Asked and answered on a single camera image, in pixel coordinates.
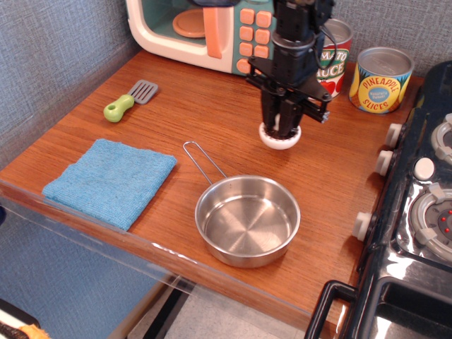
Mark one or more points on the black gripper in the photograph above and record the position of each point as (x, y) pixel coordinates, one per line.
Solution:
(288, 84)

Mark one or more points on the white toy mushroom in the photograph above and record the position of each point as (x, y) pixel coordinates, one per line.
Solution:
(269, 138)

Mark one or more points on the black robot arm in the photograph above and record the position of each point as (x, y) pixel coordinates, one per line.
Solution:
(298, 20)

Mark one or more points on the tomato sauce can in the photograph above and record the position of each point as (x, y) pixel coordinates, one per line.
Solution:
(334, 56)

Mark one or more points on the pineapple slices can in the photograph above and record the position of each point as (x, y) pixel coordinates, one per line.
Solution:
(380, 79)

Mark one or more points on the white stove knob middle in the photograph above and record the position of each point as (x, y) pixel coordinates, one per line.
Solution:
(383, 162)

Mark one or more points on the white stove knob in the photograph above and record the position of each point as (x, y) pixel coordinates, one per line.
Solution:
(392, 135)
(383, 162)
(361, 225)

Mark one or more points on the white stove knob top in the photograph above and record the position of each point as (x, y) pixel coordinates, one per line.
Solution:
(392, 135)

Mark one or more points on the orange microwave turntable plate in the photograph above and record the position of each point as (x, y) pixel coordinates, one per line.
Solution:
(189, 23)

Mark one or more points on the teal toy microwave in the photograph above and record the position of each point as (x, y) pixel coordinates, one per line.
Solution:
(232, 34)

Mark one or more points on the white stove knob bottom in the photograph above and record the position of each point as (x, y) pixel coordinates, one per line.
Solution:
(361, 225)

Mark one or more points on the white round stove button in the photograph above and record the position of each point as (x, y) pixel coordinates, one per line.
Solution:
(424, 169)

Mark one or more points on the grey stove burner back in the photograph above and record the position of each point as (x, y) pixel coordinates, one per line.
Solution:
(442, 150)

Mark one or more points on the grey stove burner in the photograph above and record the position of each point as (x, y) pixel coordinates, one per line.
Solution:
(442, 150)
(430, 219)

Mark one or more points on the blue folded cloth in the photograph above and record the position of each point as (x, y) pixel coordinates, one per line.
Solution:
(112, 182)

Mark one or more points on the grey stove burner front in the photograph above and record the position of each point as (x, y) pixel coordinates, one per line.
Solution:
(430, 219)

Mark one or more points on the black toy stove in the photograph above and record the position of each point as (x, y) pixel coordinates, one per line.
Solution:
(403, 289)

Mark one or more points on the clear acrylic table guard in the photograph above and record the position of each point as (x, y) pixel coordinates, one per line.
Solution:
(72, 277)

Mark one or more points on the orange fuzzy object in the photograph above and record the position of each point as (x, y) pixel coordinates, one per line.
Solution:
(33, 332)

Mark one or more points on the silver pot with handle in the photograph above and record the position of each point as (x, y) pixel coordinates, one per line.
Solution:
(247, 221)

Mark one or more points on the green handled grey spatula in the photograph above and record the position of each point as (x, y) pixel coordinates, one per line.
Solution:
(140, 93)

